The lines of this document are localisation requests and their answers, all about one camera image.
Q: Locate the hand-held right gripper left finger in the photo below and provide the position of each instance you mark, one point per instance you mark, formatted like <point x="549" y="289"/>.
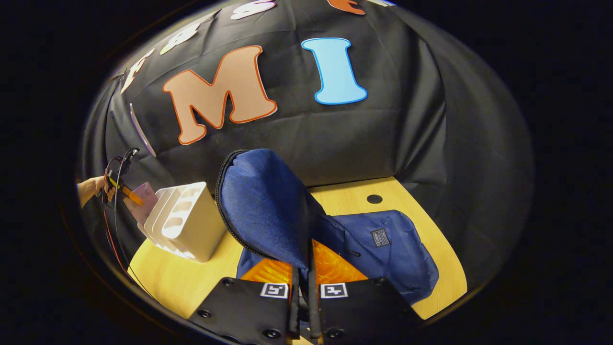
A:
<point x="293" y="306"/>

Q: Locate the black table grommet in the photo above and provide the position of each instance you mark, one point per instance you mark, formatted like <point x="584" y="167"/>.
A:
<point x="374" y="198"/>

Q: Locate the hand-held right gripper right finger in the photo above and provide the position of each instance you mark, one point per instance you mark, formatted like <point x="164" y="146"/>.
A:
<point x="312" y="306"/>

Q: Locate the pink book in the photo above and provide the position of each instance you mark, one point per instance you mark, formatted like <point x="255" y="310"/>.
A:
<point x="143" y="208"/>

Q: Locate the black backdrop cloth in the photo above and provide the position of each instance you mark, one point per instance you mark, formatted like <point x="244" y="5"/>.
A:
<point x="402" y="124"/>

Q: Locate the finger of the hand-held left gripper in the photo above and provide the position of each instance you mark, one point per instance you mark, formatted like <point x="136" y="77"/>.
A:
<point x="127" y="192"/>

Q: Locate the white bookshelf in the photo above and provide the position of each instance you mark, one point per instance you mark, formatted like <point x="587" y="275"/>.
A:
<point x="196" y="230"/>

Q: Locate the blue schoolbag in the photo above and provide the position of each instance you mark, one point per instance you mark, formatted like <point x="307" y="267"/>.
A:
<point x="263" y="196"/>

